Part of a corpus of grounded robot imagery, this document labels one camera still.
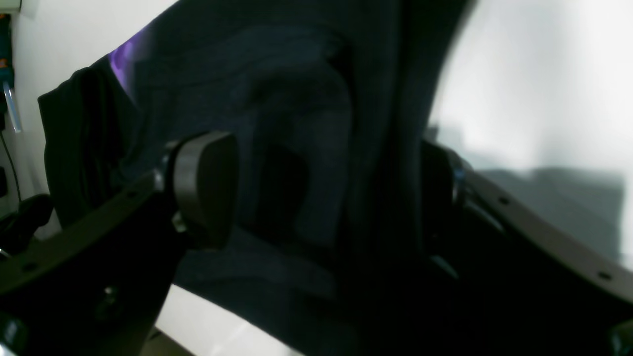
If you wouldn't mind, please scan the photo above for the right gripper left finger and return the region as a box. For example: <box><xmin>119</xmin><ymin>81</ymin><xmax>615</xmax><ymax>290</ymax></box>
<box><xmin>1</xmin><ymin>132</ymin><xmax>239</xmax><ymax>356</ymax></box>

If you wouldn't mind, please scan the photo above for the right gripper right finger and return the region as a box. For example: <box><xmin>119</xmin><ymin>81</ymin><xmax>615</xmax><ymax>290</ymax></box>
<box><xmin>421</xmin><ymin>141</ymin><xmax>632</xmax><ymax>356</ymax></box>

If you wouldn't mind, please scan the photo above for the black T-shirt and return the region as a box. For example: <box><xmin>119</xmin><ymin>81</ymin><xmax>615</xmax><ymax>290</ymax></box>
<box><xmin>38</xmin><ymin>0</ymin><xmax>468</xmax><ymax>356</ymax></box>

